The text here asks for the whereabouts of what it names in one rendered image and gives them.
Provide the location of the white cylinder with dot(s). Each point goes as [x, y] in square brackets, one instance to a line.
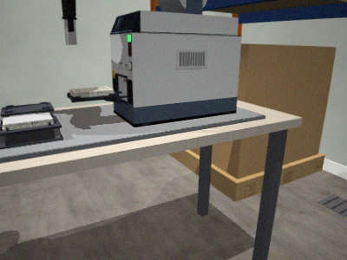
[179, 6]

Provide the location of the grey base plate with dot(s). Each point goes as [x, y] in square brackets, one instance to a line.
[90, 127]

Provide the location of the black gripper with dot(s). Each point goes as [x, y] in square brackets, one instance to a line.
[68, 14]

